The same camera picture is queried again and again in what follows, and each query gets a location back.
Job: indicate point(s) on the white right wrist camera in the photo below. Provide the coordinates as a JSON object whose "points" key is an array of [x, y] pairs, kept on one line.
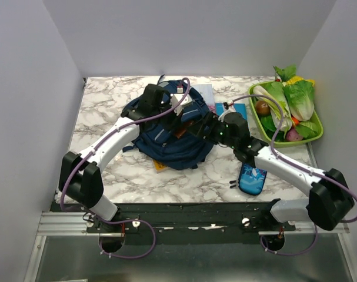
{"points": [[227, 108]]}

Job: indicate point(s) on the brown leather wallet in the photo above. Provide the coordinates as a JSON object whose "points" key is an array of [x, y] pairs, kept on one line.
{"points": [[184, 129]]}

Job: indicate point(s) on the blue pencil case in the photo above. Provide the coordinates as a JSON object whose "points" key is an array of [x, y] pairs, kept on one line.
{"points": [[251, 180]]}

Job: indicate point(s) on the yellow paperback book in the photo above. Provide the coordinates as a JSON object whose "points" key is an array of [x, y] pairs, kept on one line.
{"points": [[158, 166]]}

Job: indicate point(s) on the green plastic vegetable tray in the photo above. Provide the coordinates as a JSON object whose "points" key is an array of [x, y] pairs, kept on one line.
{"points": [[310, 130]]}

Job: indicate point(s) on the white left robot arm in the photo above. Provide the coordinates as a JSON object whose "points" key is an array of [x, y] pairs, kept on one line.
{"points": [[81, 173]]}

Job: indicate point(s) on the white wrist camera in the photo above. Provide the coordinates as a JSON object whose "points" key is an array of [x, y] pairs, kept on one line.
{"points": [[227, 108], [179, 101]]}

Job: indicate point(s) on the black binder clip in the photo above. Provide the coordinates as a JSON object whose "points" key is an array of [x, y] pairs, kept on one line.
{"points": [[234, 184]]}

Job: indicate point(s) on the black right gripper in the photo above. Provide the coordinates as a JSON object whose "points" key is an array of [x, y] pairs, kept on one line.
{"points": [[207, 120]]}

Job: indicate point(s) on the white green bok choy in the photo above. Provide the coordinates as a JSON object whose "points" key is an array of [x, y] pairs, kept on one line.
{"points": [[279, 108]]}

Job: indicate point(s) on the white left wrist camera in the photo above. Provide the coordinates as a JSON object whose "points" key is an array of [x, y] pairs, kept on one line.
{"points": [[179, 101]]}

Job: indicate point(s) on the navy blue student backpack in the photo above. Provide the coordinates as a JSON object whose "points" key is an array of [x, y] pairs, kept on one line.
{"points": [[179, 150]]}

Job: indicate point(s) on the aluminium frame rail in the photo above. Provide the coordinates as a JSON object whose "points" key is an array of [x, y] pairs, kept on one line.
{"points": [[63, 249]]}

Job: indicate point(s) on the brown round fruit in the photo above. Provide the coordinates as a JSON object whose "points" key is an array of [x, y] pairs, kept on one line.
{"points": [[262, 108]]}

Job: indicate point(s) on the white book with pink roses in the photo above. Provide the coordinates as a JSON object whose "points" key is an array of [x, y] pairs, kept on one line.
{"points": [[206, 91]]}

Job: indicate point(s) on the black mounting rail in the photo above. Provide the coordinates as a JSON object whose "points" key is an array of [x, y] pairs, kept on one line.
{"points": [[144, 224]]}

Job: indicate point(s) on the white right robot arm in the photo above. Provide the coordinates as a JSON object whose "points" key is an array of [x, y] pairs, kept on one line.
{"points": [[328, 197]]}

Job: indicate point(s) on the teal blue hardcover book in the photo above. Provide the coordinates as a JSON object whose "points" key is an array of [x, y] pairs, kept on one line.
{"points": [[239, 107]]}

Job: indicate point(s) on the green lettuce head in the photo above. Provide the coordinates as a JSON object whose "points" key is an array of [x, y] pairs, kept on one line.
{"points": [[300, 98]]}

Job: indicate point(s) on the purple onion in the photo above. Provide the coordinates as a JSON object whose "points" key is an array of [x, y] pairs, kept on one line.
{"points": [[293, 136]]}

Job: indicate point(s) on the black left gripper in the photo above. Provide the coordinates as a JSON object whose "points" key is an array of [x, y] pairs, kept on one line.
{"points": [[176, 123]]}

